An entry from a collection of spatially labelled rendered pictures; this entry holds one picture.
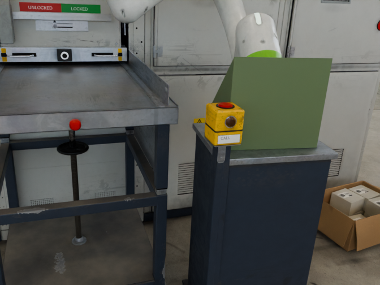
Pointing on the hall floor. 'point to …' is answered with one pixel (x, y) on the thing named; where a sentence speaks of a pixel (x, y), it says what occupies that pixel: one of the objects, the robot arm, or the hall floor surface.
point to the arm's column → (259, 220)
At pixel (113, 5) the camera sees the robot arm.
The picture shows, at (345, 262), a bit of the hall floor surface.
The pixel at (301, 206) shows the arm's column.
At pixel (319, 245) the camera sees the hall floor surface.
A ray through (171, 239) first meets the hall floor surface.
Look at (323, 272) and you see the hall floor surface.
